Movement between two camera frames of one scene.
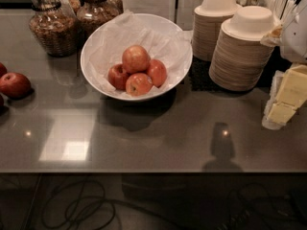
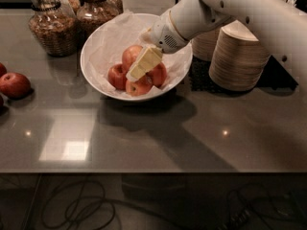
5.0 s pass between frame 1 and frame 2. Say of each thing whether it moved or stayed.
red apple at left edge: stayed
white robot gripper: moved
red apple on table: stayed
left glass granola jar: stayed
